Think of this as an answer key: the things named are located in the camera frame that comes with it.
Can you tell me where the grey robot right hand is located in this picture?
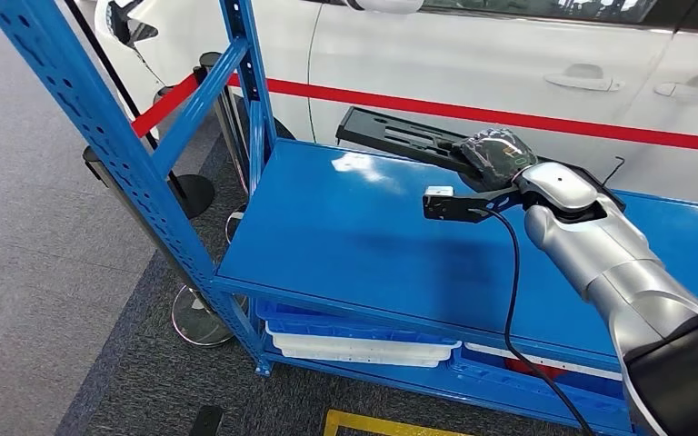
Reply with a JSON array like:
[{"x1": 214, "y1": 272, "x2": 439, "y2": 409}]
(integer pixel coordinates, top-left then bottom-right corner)
[{"x1": 451, "y1": 127, "x2": 539, "y2": 193}]

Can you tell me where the chrome stanchion post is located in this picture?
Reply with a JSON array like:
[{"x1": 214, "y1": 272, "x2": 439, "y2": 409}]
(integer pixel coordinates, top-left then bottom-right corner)
[
  {"x1": 196, "y1": 51, "x2": 251, "y2": 245},
  {"x1": 82, "y1": 145, "x2": 248, "y2": 349}
]

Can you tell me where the blue plastic bin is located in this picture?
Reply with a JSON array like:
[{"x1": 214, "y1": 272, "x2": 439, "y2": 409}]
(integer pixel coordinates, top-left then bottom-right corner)
[
  {"x1": 448, "y1": 347, "x2": 630, "y2": 431},
  {"x1": 255, "y1": 299, "x2": 462, "y2": 347}
]

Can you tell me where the red barrier belt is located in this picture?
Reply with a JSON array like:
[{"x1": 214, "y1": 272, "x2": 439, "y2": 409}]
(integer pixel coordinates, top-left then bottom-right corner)
[
  {"x1": 131, "y1": 72, "x2": 201, "y2": 140},
  {"x1": 225, "y1": 73, "x2": 698, "y2": 156}
]

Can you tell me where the blue metal shelf rack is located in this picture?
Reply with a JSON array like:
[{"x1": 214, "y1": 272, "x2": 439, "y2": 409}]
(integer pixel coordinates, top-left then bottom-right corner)
[{"x1": 0, "y1": 0, "x2": 698, "y2": 436}]

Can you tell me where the black plastic frame part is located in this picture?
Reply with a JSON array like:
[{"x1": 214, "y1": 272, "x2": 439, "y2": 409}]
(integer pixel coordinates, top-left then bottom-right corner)
[{"x1": 335, "y1": 106, "x2": 627, "y2": 212}]

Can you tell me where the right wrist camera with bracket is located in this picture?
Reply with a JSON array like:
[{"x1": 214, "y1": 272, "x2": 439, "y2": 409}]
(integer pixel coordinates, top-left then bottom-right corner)
[{"x1": 422, "y1": 184, "x2": 528, "y2": 225}]

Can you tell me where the yellow floor tape square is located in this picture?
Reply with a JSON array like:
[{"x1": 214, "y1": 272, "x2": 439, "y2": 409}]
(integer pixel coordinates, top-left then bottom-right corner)
[{"x1": 323, "y1": 410, "x2": 476, "y2": 436}]

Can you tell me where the black pole stand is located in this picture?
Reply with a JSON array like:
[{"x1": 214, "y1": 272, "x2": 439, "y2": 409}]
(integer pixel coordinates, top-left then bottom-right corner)
[{"x1": 61, "y1": 0, "x2": 216, "y2": 221}]

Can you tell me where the white car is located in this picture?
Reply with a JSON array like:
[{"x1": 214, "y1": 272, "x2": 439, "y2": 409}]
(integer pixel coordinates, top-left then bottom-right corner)
[{"x1": 93, "y1": 0, "x2": 698, "y2": 209}]

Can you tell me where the black camera cable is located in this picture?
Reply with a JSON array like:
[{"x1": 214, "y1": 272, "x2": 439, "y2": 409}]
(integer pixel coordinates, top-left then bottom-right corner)
[{"x1": 471, "y1": 206, "x2": 597, "y2": 436}]

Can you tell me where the thin black cable tie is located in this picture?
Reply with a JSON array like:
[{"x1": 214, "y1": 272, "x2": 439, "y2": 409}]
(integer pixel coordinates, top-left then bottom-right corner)
[{"x1": 600, "y1": 156, "x2": 626, "y2": 186}]

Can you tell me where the red item in bin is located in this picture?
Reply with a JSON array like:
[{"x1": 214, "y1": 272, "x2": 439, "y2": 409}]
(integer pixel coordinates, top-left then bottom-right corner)
[{"x1": 505, "y1": 359, "x2": 568, "y2": 382}]

